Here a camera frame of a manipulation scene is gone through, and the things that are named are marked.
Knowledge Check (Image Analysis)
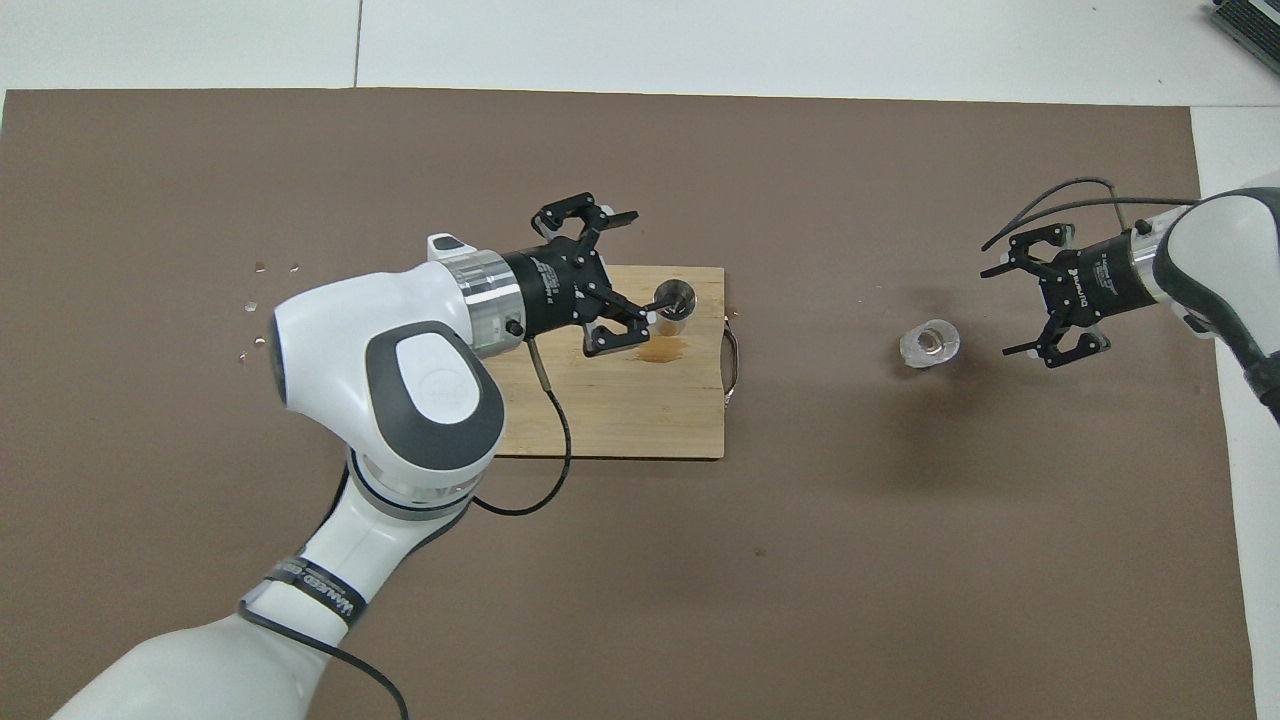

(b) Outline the grey ribbed device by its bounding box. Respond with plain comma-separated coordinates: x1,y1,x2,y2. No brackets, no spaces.
1205,0,1280,76

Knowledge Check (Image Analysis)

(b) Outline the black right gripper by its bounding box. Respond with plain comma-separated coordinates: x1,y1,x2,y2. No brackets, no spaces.
980,225,1141,369

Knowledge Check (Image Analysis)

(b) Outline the bamboo cutting board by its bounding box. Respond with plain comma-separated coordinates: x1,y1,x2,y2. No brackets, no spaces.
495,265,741,460

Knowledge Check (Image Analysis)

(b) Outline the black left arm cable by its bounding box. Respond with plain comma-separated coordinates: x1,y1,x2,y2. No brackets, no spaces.
237,320,573,720

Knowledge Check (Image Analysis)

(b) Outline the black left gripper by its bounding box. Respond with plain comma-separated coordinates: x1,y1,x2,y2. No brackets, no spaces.
500,192,661,359

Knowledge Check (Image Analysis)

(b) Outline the steel double jigger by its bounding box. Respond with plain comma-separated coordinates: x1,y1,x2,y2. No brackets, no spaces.
650,280,696,336

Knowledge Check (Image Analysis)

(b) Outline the brown table mat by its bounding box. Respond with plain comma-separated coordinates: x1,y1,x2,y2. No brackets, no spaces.
0,88,1256,720

